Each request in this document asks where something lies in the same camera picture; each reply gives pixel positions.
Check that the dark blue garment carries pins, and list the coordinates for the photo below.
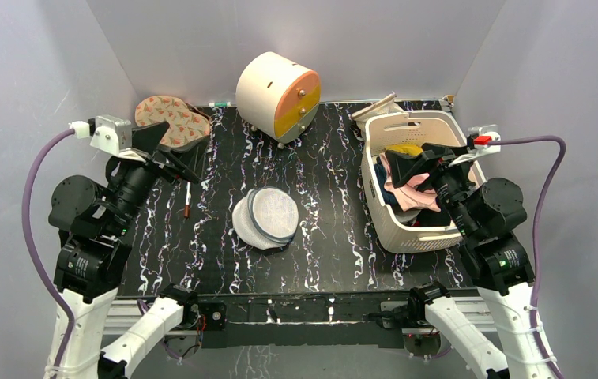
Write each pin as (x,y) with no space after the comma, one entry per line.
(381,176)

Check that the yellow garment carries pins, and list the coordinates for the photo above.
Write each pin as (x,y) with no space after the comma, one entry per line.
(408,149)

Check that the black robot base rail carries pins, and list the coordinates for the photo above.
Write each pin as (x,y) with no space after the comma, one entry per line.
(298,314)

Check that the pink bra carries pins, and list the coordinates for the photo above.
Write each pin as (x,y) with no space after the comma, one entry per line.
(408,196)

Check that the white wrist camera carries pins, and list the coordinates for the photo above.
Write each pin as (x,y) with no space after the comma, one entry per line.
(480,143)
(106,133)

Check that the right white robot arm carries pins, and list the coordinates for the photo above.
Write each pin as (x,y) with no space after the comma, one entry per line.
(505,275)

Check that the cream perforated laundry basket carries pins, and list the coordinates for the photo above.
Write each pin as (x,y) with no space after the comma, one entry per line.
(415,127)

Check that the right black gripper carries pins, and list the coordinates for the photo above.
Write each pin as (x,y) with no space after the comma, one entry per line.
(431,167)

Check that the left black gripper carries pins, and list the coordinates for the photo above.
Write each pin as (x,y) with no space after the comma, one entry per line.
(186,163)

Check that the beige-trimmed mesh laundry bag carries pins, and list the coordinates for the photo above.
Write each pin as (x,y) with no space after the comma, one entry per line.
(384,106)

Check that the white mesh bra laundry bag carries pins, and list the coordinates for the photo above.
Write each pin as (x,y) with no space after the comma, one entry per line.
(266,218)

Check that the floral mesh laundry bag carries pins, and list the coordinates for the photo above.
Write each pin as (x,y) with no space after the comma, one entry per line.
(186,123)

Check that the red white pen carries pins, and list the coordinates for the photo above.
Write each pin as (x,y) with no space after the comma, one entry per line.
(186,210)

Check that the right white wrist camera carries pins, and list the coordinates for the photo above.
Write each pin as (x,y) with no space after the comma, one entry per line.
(480,143)

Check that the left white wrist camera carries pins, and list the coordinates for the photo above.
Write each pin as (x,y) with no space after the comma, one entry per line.
(106,133)

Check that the black garment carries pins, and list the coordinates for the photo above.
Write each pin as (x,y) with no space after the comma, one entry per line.
(430,218)

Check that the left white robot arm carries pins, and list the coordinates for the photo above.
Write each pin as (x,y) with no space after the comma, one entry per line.
(92,220)

